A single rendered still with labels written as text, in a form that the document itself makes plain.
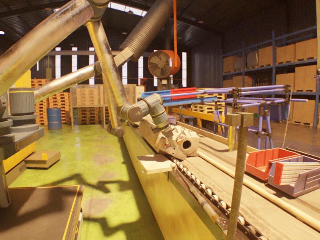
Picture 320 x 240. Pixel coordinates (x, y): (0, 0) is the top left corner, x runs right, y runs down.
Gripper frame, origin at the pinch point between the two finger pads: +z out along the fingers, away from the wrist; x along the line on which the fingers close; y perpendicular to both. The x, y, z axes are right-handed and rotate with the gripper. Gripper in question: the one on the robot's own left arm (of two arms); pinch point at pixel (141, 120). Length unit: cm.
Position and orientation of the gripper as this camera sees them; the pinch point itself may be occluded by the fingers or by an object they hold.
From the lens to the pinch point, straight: 220.5
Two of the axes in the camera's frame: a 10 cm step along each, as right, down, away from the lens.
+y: 1.6, -9.8, -0.8
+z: 9.5, 1.3, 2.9
